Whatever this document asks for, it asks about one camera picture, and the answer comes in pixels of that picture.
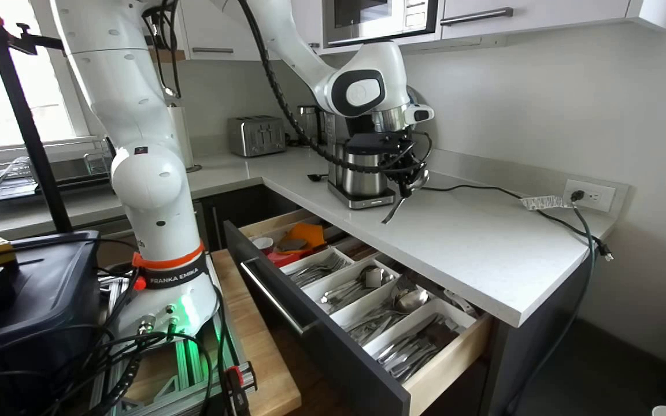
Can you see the black equipment case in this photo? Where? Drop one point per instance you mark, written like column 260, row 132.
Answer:
column 25, row 308

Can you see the small steel canister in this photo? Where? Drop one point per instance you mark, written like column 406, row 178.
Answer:
column 312, row 123

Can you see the red clamp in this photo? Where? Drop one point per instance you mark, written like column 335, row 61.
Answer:
column 240, row 378

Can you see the white corner wall cabinet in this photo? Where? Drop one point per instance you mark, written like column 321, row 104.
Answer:
column 658, row 11

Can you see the wooden robot cart top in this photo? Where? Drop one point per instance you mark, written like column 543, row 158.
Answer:
column 265, row 360

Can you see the orange hexagonal silicone mat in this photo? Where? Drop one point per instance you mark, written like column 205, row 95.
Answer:
column 306, row 234

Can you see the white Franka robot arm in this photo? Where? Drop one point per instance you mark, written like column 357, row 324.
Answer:
column 152, row 186

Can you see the dark kitchen base cabinet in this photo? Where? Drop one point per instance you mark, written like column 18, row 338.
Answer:
column 543, row 360

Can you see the large steel tablespoon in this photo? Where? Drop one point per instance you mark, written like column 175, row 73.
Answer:
column 414, row 296

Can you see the steel teaspoon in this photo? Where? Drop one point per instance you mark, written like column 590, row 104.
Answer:
column 371, row 275
column 394, row 209

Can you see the steel toaster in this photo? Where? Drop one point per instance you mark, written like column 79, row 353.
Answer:
column 260, row 137

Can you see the dark grey kitchen drawer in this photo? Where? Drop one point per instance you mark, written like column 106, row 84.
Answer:
column 335, row 360

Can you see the wide white cabinet door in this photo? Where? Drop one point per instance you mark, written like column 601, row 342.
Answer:
column 549, row 15

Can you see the black and steel coffee maker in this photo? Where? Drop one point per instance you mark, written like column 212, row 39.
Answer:
column 365, row 201

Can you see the white plastic cutlery tray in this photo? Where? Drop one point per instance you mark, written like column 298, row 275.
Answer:
column 345, row 308

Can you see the steel coffee carafe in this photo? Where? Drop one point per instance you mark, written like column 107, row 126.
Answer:
column 365, row 173

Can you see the steel table knife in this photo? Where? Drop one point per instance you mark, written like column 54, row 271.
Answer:
column 406, row 350
column 418, row 360

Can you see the black clamp pole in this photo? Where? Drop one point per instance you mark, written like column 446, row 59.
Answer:
column 29, row 129

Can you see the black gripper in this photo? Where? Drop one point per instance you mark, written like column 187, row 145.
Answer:
column 403, row 158

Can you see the white wall outlet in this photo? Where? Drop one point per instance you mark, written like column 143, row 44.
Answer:
column 588, row 195

